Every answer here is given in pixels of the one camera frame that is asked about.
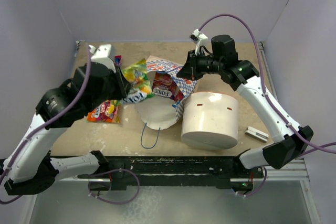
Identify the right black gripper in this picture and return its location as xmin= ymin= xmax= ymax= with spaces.
xmin=177 ymin=49 xmax=224 ymax=81

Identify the green spring tea candy packet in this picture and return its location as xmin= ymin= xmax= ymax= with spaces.
xmin=118 ymin=58 xmax=154 ymax=105

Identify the red berry candy packet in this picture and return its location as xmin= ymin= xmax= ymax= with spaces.
xmin=152 ymin=72 xmax=184 ymax=102

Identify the purple snack packet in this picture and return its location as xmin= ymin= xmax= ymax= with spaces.
xmin=114 ymin=55 xmax=122 ymax=66

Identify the orange fruit candy packet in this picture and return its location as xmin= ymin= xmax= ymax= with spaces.
xmin=87 ymin=100 xmax=120 ymax=123

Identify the blue checkered paper bag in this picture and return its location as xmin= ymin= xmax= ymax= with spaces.
xmin=135 ymin=56 xmax=197 ymax=132

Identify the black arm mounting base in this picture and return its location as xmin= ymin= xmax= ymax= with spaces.
xmin=80 ymin=156 xmax=264 ymax=191

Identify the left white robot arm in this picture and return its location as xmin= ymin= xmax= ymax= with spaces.
xmin=1 ymin=62 xmax=131 ymax=196

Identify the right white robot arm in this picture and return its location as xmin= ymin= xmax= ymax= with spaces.
xmin=177 ymin=30 xmax=313 ymax=177

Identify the white cylindrical container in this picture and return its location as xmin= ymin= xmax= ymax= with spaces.
xmin=181 ymin=92 xmax=239 ymax=151

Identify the small white metal clip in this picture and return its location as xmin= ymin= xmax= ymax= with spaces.
xmin=245 ymin=126 xmax=269 ymax=143

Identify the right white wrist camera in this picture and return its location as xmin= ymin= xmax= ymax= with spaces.
xmin=190 ymin=29 xmax=208 ymax=55

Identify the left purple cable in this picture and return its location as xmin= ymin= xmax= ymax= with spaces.
xmin=0 ymin=48 xmax=141 ymax=205

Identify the purple cable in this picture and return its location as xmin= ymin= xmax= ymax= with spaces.
xmin=0 ymin=48 xmax=141 ymax=205
xmin=198 ymin=14 xmax=336 ymax=198

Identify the aluminium rail frame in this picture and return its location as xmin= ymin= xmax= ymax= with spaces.
xmin=19 ymin=40 xmax=322 ymax=224

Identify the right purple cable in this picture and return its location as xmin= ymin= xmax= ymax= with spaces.
xmin=198 ymin=14 xmax=336 ymax=198

